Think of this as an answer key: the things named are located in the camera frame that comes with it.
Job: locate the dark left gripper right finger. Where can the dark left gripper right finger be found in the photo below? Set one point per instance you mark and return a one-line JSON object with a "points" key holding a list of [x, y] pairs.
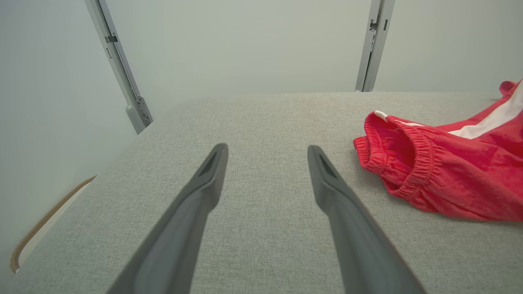
{"points": [[363, 261]]}

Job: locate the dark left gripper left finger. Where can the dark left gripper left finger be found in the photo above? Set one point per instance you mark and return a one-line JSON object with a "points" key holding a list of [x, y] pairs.
{"points": [[171, 253]]}

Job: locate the red shorts with white stripe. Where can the red shorts with white stripe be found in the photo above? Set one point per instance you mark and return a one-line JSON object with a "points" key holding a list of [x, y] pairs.
{"points": [[457, 179]]}

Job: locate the white basket with brown rim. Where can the white basket with brown rim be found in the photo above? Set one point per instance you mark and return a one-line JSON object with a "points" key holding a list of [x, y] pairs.
{"points": [[49, 224]]}

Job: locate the grey metal partition post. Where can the grey metal partition post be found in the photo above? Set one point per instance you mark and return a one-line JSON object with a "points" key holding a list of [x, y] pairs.
{"points": [[374, 53], [130, 98]]}

